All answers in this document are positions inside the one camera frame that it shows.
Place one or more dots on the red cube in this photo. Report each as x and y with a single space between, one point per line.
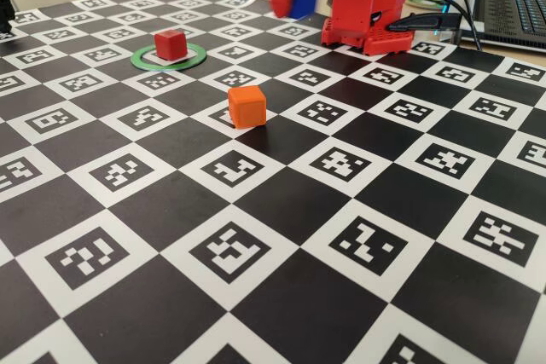
170 46

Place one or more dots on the black stand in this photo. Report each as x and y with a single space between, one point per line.
4 10

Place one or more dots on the dark laptop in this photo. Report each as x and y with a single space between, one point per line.
512 10

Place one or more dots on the black white marker mat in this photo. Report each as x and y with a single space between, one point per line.
298 296

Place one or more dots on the orange cube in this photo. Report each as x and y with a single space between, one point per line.
247 108

